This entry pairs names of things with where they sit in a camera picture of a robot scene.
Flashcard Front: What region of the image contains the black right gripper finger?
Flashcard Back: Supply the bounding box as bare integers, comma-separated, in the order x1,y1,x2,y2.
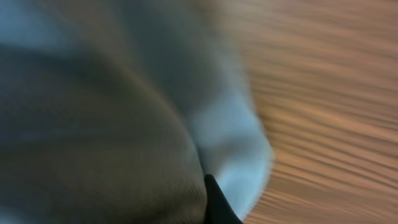
204,174,243,224

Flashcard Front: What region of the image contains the light blue t-shirt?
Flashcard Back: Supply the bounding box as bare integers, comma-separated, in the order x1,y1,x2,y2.
1,0,272,223

